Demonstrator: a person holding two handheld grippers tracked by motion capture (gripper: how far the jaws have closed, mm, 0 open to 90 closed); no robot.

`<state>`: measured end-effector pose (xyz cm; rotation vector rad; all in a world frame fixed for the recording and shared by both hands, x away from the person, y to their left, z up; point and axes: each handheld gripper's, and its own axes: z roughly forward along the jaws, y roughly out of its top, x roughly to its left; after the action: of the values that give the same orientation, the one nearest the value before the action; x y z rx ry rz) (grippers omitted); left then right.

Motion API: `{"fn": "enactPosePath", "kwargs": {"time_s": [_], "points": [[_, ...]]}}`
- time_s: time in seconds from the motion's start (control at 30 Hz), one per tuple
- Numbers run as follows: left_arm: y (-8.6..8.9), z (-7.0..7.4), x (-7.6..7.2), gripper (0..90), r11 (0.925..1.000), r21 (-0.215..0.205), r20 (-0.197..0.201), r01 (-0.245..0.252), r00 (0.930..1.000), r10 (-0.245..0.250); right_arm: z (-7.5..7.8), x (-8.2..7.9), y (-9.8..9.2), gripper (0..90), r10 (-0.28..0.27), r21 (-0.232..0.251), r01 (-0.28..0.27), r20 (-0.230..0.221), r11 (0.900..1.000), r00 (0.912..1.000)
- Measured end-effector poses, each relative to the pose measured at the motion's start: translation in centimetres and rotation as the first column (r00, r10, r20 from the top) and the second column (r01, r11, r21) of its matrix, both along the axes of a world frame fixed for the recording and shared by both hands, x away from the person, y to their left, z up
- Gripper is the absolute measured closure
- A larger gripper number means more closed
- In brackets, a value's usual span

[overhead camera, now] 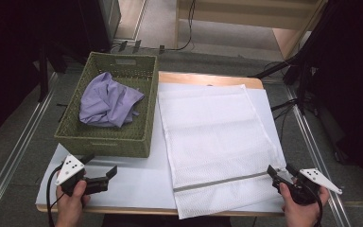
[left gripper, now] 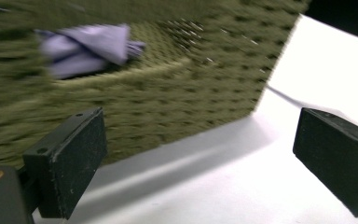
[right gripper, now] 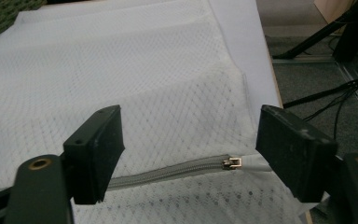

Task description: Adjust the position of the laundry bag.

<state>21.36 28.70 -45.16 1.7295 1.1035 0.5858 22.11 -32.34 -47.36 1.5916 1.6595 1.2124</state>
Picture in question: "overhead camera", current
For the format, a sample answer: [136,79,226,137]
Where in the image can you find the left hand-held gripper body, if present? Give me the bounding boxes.
[55,153,111,197]

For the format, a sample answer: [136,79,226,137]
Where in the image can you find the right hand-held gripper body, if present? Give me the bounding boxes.
[277,168,343,206]

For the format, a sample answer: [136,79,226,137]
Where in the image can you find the green woven basket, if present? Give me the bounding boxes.
[54,51,159,159]

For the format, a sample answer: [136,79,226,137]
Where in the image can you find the lavender shirt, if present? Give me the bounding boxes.
[78,71,146,129]

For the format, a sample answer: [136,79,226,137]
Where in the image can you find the white mesh laundry bag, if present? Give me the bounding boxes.
[157,83,287,220]

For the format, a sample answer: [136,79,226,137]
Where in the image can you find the person's left hand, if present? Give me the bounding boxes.
[55,180,92,220]

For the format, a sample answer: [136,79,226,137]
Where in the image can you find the person's right hand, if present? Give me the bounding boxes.
[278,182,330,227]

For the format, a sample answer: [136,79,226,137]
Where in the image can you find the black stand leg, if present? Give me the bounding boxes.
[249,56,304,79]

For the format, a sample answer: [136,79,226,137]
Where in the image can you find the black curtain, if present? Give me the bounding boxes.
[296,0,363,192]
[0,0,103,147]

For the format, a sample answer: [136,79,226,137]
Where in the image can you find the grey cabinet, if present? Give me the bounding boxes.
[97,0,122,45]

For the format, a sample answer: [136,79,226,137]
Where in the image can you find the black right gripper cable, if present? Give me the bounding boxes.
[302,183,324,227]

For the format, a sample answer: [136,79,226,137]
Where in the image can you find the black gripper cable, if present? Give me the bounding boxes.
[45,165,64,227]
[302,183,324,227]

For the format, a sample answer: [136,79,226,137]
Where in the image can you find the metal floor rail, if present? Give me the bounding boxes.
[284,84,352,227]
[0,71,60,220]

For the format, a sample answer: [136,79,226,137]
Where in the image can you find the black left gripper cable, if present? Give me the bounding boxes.
[45,165,64,227]

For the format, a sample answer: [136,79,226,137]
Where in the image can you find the black floor cables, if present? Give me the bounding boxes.
[269,97,299,141]

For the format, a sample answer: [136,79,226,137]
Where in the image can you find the light wooden shelf frame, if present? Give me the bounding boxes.
[174,0,329,60]

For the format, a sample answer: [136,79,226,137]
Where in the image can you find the thin black floor cable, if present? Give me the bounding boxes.
[140,0,197,52]

